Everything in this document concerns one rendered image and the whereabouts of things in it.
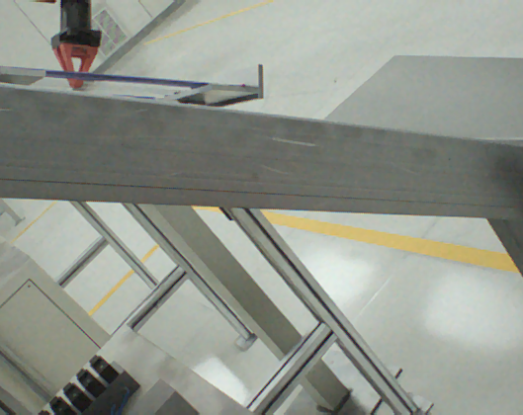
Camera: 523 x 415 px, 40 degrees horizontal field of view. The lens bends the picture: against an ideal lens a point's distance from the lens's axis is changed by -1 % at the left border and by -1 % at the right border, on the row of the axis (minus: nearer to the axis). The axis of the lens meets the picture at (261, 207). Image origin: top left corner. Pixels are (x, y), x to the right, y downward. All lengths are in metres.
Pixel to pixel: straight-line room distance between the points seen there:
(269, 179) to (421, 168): 0.13
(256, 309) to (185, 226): 0.24
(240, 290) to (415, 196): 0.99
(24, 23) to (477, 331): 7.60
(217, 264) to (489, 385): 0.60
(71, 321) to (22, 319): 0.13
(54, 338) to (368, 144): 1.54
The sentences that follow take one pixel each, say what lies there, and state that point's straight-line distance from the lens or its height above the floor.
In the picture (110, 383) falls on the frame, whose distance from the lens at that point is 1.00.
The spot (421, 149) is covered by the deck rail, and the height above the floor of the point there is 0.84.
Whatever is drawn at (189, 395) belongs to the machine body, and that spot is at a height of 0.62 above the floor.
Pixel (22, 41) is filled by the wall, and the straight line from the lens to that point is 8.72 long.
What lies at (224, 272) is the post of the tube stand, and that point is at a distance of 1.48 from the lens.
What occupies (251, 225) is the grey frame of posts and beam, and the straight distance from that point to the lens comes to 1.26.
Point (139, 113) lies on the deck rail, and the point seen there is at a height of 0.99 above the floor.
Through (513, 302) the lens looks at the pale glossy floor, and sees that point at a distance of 1.68.
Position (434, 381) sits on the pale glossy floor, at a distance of 1.62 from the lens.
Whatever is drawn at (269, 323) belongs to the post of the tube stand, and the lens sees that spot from 1.55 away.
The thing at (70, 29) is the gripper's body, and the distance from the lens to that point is 1.35.
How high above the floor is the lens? 1.08
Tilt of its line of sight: 23 degrees down
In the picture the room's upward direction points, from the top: 39 degrees counter-clockwise
